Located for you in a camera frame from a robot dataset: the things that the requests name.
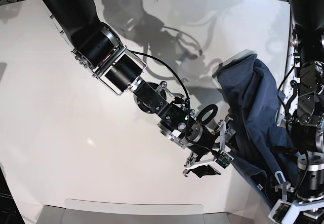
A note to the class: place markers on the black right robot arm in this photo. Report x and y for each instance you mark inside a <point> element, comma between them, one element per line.
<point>99,49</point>

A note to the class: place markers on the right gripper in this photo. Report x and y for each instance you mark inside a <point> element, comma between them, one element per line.
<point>202,141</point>

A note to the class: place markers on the grey chair bottom edge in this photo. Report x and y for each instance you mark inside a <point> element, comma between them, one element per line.
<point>82,211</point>

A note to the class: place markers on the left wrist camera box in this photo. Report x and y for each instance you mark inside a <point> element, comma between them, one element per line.
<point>279,211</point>

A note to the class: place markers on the grey chair right side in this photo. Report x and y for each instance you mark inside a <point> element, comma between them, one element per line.
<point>245,205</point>

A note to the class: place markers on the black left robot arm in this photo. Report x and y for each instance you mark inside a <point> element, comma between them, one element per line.
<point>304,116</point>

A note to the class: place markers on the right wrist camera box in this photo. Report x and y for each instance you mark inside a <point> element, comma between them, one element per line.
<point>224,159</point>

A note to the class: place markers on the dark blue t-shirt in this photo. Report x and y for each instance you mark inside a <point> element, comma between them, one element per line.
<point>264,148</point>

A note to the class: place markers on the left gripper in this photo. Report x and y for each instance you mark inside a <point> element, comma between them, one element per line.
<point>310,191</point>

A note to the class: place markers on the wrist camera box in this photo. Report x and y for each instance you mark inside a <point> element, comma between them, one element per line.
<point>224,159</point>
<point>279,211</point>

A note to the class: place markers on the terrazzo patterned table cover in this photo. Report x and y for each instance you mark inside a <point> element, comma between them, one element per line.
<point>286,87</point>

